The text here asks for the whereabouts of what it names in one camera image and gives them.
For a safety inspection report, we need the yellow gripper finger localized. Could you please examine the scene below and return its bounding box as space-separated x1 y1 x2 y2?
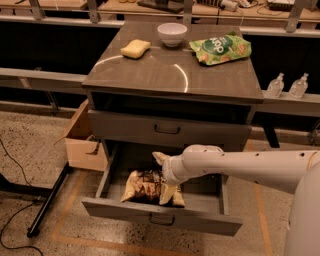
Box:
152 151 170 166
159 183 177 205

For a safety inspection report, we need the brown chip bag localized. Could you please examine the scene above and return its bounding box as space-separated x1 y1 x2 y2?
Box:
120 170 185 207

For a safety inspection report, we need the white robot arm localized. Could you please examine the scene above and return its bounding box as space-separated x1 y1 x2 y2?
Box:
153 145 320 256

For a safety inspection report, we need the closed grey upper drawer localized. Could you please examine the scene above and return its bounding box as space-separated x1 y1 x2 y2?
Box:
88 110 251 151

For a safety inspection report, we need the open grey middle drawer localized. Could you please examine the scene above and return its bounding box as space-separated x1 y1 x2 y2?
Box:
82 143 242 236

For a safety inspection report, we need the grey drawer cabinet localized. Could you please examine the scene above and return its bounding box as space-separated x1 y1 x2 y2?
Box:
81 21 264 237

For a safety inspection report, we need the green chip bag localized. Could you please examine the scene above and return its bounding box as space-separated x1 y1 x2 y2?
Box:
189 33 252 66

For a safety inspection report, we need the cardboard box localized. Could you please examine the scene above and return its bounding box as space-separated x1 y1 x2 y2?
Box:
57 100 108 171

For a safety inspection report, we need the yellow sponge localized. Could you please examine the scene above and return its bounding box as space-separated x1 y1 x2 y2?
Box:
120 39 151 59

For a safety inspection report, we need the black metal stand leg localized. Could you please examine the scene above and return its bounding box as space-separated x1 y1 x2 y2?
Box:
0 163 72 238

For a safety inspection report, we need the white bowl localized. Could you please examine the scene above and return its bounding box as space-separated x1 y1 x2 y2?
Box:
157 23 188 47

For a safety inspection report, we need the clear sanitizer bottle left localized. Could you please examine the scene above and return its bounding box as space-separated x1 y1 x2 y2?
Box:
266 73 284 98

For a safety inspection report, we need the clear sanitizer bottle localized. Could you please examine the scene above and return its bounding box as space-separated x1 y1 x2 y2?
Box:
289 73 309 98
266 73 284 98

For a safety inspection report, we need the clear sanitizer bottle right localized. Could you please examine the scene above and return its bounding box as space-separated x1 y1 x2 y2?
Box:
289 73 309 98

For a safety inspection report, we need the wooden workbench with clutter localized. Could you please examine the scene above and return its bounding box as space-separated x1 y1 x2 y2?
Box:
0 0 320 37

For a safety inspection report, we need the grey metal shelf rail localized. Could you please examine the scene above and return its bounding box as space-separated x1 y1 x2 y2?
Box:
0 68 86 95

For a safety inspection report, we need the black floor cable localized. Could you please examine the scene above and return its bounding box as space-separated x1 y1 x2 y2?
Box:
0 139 44 256

